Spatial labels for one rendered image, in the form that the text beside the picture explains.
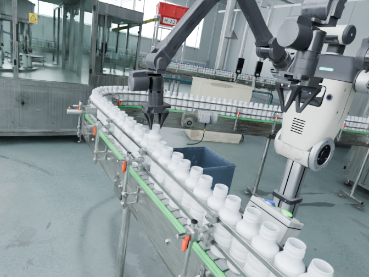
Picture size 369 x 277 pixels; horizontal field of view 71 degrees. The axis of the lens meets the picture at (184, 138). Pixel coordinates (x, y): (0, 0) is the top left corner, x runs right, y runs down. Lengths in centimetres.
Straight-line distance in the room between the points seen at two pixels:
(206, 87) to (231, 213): 440
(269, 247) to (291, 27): 48
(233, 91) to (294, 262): 472
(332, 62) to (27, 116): 361
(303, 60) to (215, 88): 438
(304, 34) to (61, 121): 373
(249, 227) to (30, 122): 369
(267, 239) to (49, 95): 367
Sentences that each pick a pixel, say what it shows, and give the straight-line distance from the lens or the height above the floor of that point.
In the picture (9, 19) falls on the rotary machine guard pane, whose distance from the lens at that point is 395.
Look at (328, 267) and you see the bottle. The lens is 59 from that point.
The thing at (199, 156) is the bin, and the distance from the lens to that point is 175.
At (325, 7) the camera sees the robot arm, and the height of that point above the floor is 164.
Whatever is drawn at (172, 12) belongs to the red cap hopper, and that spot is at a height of 261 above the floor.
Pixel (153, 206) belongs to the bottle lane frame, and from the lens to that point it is 97.
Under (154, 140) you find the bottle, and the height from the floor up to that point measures 116.
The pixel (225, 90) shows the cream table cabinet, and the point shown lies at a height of 105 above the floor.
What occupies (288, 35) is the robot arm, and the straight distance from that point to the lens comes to 67.
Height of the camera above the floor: 147
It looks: 17 degrees down
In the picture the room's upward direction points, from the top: 10 degrees clockwise
